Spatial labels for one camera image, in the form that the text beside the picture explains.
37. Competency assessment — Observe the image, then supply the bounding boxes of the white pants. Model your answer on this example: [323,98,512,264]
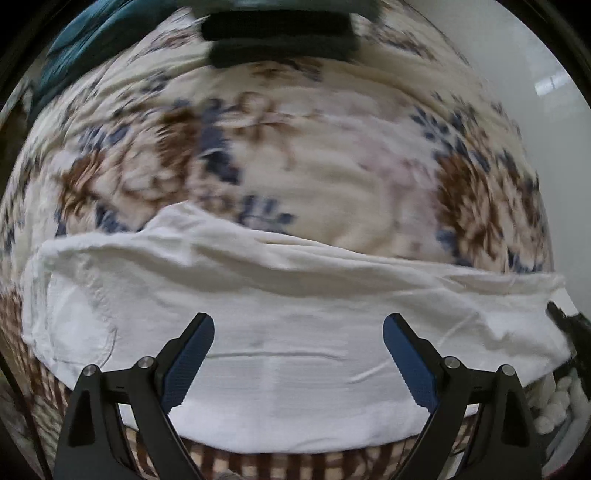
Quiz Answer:
[23,203,574,455]

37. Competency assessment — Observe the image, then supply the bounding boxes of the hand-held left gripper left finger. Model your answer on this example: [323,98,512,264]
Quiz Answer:
[54,312,216,480]

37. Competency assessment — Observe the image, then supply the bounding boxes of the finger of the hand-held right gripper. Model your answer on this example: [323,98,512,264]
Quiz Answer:
[546,302,591,363]

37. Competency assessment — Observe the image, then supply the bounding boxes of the white bed headboard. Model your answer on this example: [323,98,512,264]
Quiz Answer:
[402,0,591,324]

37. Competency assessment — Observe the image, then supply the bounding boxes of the white bumpy object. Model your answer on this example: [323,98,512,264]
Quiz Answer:
[527,373,591,435]

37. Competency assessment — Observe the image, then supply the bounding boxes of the checkered bed sheet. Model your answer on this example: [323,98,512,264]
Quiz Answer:
[0,286,485,480]

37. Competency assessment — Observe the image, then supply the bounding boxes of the floral blanket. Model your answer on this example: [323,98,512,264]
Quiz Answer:
[0,0,555,324]

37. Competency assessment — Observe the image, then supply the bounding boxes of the dark gray folded pants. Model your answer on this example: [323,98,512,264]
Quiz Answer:
[209,38,362,69]

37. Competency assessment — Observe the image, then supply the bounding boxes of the blue duvet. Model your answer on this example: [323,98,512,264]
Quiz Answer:
[28,0,141,118]

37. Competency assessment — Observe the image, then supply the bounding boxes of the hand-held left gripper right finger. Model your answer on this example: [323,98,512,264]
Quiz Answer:
[383,312,544,480]

